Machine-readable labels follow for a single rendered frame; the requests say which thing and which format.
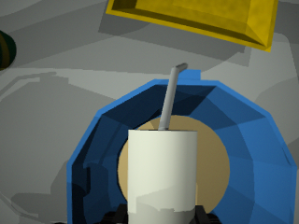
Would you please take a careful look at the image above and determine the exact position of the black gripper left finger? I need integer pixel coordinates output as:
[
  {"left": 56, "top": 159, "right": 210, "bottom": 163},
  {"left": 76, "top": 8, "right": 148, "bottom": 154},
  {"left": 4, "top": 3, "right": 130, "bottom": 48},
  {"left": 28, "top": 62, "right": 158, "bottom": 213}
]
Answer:
[{"left": 93, "top": 203, "right": 128, "bottom": 224}]

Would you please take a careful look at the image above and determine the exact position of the yellow tray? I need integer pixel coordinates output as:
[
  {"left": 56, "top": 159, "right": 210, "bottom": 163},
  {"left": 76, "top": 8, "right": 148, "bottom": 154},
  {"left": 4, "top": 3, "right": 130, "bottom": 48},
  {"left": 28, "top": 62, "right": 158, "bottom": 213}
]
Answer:
[{"left": 106, "top": 0, "right": 278, "bottom": 52}]

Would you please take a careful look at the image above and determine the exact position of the blue bucket with grey wire handle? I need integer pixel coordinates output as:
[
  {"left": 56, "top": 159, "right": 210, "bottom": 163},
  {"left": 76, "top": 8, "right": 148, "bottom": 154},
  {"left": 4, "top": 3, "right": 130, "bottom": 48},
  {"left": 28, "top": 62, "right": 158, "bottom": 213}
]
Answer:
[{"left": 66, "top": 63, "right": 297, "bottom": 224}]

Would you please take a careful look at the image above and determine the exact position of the green and yellow drink can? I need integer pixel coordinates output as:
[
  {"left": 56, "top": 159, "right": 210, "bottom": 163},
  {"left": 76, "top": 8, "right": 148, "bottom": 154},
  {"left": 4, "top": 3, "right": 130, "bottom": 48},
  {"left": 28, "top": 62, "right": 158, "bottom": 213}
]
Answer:
[{"left": 0, "top": 30, "right": 17, "bottom": 71}]

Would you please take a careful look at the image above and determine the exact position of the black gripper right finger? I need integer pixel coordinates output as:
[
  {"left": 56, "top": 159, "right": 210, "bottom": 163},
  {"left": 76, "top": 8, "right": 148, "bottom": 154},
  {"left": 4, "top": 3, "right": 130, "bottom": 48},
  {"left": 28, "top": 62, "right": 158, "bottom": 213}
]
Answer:
[{"left": 193, "top": 205, "right": 221, "bottom": 224}]

